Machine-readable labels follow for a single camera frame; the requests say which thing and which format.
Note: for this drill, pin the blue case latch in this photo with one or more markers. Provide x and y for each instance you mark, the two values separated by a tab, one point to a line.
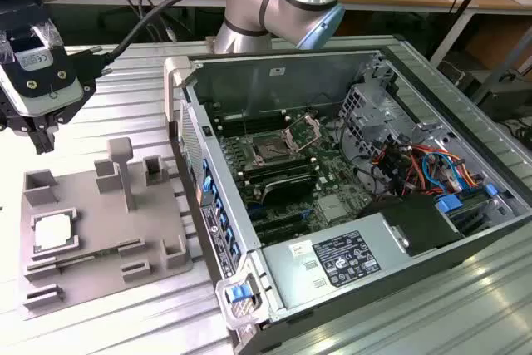
240	292

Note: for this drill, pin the grey plastic parts rack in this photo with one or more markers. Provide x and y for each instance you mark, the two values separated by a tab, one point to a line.
104	222

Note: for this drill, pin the green motherboard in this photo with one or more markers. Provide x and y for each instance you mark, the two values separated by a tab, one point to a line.
336	172

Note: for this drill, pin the open grey PC case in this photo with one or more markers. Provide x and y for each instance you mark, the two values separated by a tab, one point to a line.
249	85

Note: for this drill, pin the silver perforated drive cage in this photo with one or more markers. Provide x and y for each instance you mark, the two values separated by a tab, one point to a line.
365	122

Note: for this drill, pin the green RAM stick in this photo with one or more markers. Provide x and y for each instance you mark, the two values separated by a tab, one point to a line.
104	252

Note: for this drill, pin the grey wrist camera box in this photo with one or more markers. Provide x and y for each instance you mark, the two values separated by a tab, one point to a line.
41	76

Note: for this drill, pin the black RAM slot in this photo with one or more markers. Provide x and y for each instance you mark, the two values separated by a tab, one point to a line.
249	114
253	124

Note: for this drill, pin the silver power supply unit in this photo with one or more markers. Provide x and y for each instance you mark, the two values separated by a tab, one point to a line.
291	276

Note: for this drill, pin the black installed RAM stick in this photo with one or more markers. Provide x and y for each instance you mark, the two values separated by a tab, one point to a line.
280	173
276	163

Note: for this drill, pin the silver square CPU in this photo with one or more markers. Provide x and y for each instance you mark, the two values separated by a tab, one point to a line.
52	232

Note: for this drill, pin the black box under desk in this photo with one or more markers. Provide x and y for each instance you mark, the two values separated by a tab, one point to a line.
511	101

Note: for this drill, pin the black graphics card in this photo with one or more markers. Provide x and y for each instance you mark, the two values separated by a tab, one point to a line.
287	190

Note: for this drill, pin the silver chipset heatsink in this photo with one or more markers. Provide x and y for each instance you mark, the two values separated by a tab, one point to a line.
332	207

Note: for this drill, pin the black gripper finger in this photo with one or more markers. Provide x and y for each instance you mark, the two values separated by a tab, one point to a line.
12	120
81	97

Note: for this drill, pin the black plastic shroud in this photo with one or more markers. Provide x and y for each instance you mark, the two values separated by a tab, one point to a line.
415	222

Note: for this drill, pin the black expansion slot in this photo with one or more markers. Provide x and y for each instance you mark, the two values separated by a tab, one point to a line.
280	217
284	229

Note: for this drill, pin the thin metal locking lever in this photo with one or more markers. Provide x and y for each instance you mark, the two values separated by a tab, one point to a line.
245	124

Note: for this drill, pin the black CPU socket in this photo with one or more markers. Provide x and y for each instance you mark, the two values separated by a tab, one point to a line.
269	148

